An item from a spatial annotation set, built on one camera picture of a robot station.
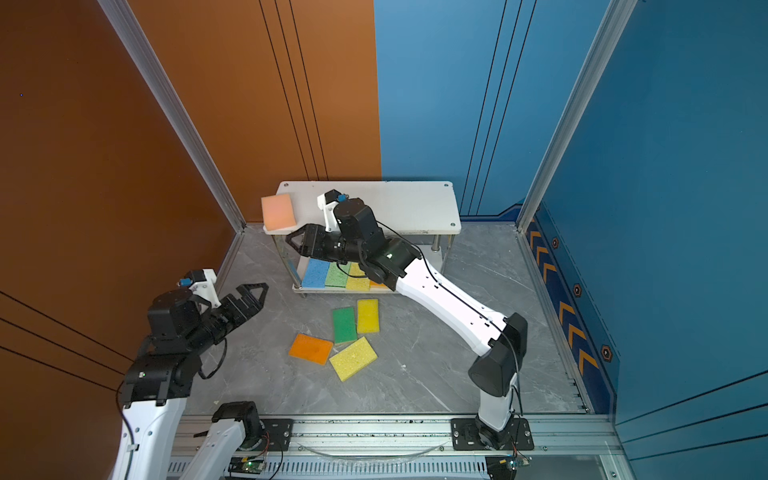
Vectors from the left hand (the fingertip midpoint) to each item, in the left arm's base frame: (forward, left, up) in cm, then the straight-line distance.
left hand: (253, 286), depth 68 cm
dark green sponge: (+4, -17, -28) cm, 33 cm away
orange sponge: (-4, -9, -26) cm, 28 cm away
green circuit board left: (-32, +2, -29) cm, 43 cm away
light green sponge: (+17, -14, -20) cm, 29 cm away
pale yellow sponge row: (+15, -22, -21) cm, 34 cm away
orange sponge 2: (+15, -26, -21) cm, 37 cm away
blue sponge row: (+19, -7, -21) cm, 29 cm away
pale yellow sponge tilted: (-7, -21, -27) cm, 35 cm away
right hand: (+4, -11, +11) cm, 16 cm away
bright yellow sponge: (+7, -24, -28) cm, 38 cm away
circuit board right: (-31, -59, -29) cm, 73 cm away
